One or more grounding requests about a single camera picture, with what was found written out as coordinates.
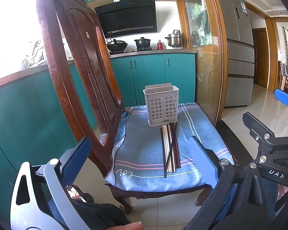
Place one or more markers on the black range hood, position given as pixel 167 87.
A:
pixel 127 17

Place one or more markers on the blue striped seat cloth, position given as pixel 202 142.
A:
pixel 137 163

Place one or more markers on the silver multi-door refrigerator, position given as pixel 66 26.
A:
pixel 240 53

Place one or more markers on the black cooking pot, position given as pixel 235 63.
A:
pixel 142 42

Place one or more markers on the black wok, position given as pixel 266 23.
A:
pixel 116 45

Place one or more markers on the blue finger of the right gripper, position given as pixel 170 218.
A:
pixel 281 96

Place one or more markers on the light wooden chopstick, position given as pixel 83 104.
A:
pixel 166 148
pixel 170 167

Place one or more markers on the stainless steel stock pot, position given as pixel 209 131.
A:
pixel 175 39

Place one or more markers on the dish drying rack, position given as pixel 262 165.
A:
pixel 38 56

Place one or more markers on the black chopstick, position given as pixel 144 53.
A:
pixel 164 165

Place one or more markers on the red thermos bottle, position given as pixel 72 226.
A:
pixel 159 45

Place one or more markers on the wooden frame glass partition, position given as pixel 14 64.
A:
pixel 203 30

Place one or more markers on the teal lower kitchen cabinets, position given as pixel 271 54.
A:
pixel 34 128

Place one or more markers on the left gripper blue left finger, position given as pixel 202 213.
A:
pixel 29 207

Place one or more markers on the white plastic utensil basket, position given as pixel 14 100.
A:
pixel 162 103

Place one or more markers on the wooden interior door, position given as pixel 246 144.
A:
pixel 261 57

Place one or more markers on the carved wooden chair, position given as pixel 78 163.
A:
pixel 83 78

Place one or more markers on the person's left hand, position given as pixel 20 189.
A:
pixel 131 226

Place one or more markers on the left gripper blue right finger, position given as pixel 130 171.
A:
pixel 249 204

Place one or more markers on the grey kitchen countertop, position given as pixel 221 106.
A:
pixel 148 52

